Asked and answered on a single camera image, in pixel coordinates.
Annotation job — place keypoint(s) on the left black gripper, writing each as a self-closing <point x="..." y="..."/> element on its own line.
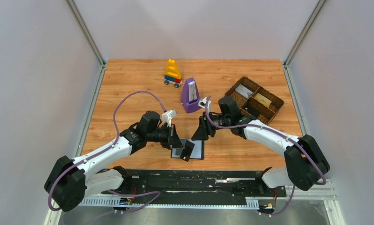
<point x="173" y="136"/>

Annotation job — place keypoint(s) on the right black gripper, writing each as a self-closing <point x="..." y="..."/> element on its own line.
<point x="207" y="124"/>

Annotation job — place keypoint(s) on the black credit card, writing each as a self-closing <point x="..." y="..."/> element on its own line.
<point x="187" y="150"/>

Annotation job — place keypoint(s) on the black card holder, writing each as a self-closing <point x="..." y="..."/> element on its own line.
<point x="197" y="153"/>

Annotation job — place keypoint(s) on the yellow credit card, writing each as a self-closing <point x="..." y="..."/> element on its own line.
<point x="263" y="100"/>

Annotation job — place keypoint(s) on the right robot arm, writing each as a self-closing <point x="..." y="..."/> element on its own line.
<point x="305" y="163"/>

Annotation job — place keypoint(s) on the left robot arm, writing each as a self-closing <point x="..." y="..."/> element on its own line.
<point x="71" y="180"/>

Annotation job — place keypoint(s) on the white card in basket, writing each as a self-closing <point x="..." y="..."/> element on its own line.
<point x="244" y="91"/>

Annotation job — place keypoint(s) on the purple metronome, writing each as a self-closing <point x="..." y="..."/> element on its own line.
<point x="190" y="97"/>

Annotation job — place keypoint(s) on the black item in basket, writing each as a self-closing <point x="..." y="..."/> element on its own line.
<point x="251" y="110"/>

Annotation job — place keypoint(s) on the brown woven basket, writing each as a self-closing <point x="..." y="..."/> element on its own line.
<point x="267" y="114"/>

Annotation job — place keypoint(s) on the colourful toy block car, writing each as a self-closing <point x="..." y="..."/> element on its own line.
<point x="172" y="74"/>

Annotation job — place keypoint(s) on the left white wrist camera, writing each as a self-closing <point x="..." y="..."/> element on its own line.
<point x="167" y="117"/>

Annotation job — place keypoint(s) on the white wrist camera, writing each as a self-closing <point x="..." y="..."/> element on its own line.
<point x="167" y="117"/>
<point x="204" y="102"/>

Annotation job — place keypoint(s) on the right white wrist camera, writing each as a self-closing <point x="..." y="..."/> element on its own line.
<point x="204" y="102"/>

